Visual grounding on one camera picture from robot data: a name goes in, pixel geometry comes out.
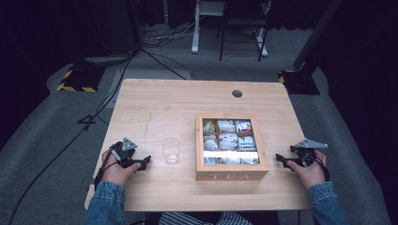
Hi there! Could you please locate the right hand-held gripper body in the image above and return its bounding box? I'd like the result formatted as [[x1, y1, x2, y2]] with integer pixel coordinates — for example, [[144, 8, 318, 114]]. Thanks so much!
[[289, 138, 329, 169]]

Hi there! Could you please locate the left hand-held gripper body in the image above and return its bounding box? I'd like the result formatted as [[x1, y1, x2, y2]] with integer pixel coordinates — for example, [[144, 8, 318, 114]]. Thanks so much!
[[108, 137, 139, 169]]

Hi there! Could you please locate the person's left hand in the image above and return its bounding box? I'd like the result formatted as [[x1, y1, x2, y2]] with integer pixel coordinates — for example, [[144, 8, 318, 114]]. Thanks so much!
[[99, 149, 142, 188]]

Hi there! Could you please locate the person's right hand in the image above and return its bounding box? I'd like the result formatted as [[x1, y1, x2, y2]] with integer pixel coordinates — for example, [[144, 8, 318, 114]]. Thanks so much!
[[286, 150, 328, 190]]

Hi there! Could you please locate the clear glass cup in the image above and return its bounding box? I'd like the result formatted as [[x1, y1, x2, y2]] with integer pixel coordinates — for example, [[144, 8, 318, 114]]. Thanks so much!
[[160, 137, 183, 166]]

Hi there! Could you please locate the wooden tea box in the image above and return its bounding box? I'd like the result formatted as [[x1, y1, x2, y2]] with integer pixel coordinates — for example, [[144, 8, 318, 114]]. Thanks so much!
[[194, 112, 270, 182]]

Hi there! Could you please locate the group of white tea bags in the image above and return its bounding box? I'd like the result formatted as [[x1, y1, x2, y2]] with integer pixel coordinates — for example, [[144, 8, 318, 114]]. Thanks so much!
[[202, 118, 261, 165]]

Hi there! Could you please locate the black yellow striped stand base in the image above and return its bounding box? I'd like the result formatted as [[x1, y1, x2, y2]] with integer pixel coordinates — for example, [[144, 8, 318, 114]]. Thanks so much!
[[277, 68, 321, 96], [55, 63, 106, 94]]

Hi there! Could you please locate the person's striped clothing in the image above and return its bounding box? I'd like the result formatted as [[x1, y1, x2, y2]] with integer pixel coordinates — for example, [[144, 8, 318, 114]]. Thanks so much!
[[158, 211, 253, 225]]

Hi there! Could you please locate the slanted black stand pole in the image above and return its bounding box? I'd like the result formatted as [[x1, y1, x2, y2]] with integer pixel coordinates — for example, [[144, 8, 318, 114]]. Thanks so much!
[[292, 0, 344, 71]]

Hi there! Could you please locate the black metal chair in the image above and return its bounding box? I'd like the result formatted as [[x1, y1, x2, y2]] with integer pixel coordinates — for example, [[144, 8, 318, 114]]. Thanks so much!
[[218, 0, 272, 63]]

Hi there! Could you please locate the right hand-held gripper black cable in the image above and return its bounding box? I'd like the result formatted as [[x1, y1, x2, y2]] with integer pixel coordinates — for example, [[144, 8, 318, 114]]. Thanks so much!
[[311, 153, 331, 183]]

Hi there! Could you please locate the hand-held gripper black cable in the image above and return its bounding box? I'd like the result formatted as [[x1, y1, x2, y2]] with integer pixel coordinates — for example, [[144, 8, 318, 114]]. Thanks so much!
[[93, 148, 121, 189], [311, 153, 331, 183]]

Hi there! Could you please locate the left hand-held gripper black cable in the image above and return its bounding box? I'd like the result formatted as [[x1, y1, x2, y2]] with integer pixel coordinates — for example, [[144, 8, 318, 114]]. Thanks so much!
[[93, 148, 121, 189]]

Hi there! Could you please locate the long black floor cable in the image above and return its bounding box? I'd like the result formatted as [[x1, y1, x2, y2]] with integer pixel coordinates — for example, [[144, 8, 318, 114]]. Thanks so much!
[[7, 51, 136, 225]]

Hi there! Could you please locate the bundle of floor cables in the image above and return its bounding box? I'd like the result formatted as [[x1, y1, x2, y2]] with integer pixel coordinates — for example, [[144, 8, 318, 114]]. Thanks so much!
[[142, 16, 205, 50]]

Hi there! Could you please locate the white desk frame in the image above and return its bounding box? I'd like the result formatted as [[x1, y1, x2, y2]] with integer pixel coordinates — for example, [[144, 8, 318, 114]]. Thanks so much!
[[191, 0, 269, 58]]

